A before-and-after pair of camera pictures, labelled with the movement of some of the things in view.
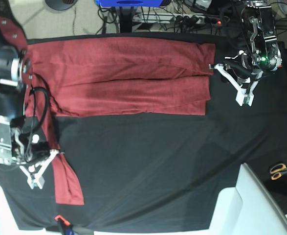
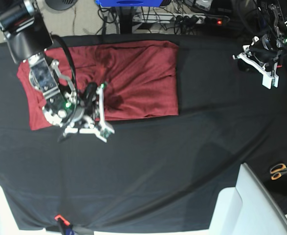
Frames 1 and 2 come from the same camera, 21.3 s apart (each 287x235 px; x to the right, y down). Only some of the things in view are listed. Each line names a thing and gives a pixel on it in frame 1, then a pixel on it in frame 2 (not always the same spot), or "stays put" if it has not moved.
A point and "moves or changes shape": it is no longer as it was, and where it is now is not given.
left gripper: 242,79 -> 264,52
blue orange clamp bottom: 66,227 stays put
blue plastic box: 129,3 stays put
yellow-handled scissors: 277,170 stays put
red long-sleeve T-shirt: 107,75 moves or changes shape
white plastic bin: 248,208 stays put
